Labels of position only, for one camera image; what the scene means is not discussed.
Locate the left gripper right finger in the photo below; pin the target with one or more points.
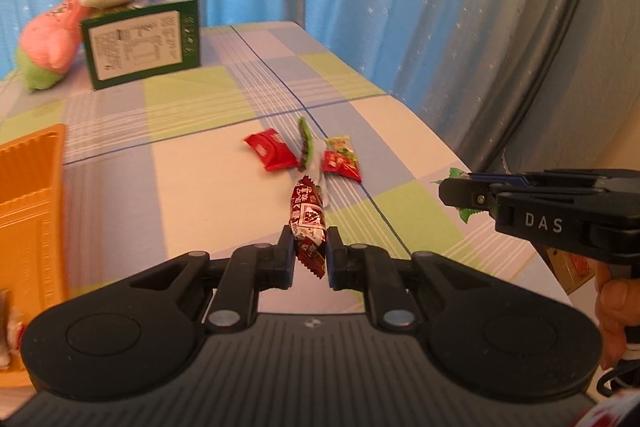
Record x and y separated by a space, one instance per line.
383 281

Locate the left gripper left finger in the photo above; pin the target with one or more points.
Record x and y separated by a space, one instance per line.
250 270

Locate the red patterned candy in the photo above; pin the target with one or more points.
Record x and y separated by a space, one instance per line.
308 225

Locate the red white candy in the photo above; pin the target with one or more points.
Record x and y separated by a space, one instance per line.
341 165

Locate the red snack packet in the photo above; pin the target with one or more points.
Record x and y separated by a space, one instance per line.
273 152

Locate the green edged nut packet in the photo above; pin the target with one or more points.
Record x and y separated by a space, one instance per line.
307 144

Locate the orange plastic tray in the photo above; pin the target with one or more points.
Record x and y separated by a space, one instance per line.
32 229

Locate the clear brown candy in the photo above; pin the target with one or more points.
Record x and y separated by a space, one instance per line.
12 330

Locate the yellow green candy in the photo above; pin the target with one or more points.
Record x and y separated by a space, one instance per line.
341 144

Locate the person right hand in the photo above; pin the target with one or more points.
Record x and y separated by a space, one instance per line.
617 307

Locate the plaid tablecloth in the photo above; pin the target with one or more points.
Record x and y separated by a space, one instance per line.
160 166

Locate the grey curtain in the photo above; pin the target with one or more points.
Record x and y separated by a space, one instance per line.
516 85

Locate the green white carton box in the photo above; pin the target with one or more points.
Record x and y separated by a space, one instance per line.
141 39

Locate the pink green star plush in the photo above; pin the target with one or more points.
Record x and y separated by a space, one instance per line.
48 45

